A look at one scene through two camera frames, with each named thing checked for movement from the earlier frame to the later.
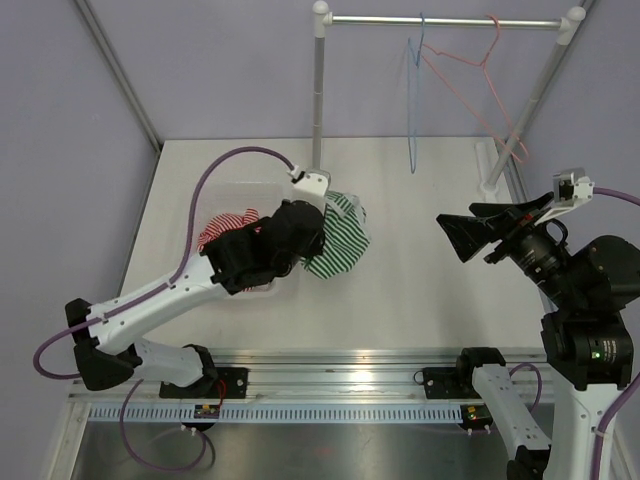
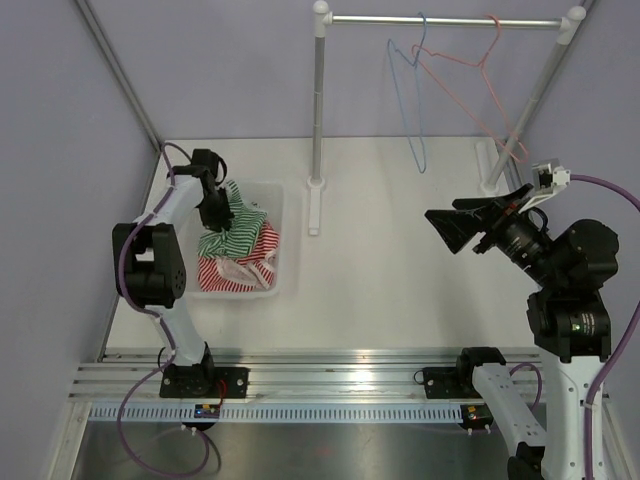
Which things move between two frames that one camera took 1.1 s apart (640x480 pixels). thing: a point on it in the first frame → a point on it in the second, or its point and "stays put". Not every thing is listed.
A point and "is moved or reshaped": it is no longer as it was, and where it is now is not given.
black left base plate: (216, 383) stays put
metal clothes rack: (569, 21) stays put
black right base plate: (443, 383) stays put
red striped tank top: (223, 223) is moved or reshaped
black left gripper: (314, 247) → (220, 222)
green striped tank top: (346, 236) → (241, 237)
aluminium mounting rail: (298, 377) stays put
